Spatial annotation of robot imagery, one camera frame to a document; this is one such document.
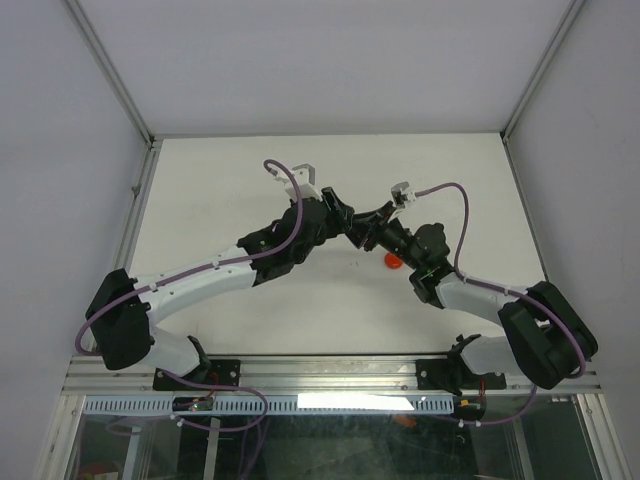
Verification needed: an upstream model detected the left black base bracket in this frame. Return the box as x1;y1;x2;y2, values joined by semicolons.
152;357;241;391

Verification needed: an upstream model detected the purple cable under rail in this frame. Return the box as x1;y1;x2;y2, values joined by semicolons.
164;369;269;480

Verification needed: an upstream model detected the right black base bracket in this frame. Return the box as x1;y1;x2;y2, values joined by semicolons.
415;358;457;393

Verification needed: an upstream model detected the black base bracket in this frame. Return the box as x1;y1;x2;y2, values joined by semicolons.
415;358;457;393
152;357;241;391

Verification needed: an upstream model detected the grey slotted cable duct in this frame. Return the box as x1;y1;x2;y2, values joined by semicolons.
84;393;454;417

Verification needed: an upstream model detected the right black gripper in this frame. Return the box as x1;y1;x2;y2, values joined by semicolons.
347;200;425;273

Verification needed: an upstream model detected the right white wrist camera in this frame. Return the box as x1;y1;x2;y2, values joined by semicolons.
390;181;417;209

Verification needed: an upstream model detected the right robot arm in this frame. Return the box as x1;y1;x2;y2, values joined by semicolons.
345;203;599;390

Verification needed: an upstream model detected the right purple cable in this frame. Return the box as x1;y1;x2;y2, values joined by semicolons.
414;182;587;379

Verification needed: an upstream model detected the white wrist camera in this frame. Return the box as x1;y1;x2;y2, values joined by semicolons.
390;181;417;209
271;164;322;201

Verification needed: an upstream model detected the aluminium mounting rail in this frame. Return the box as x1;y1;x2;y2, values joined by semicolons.
61;352;599;397

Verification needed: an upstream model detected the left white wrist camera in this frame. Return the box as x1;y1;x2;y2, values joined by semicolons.
271;164;322;201

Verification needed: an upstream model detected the orange round charging case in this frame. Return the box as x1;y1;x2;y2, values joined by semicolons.
384;253;404;270

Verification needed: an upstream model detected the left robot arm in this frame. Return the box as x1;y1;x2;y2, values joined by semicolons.
85;187;355;389

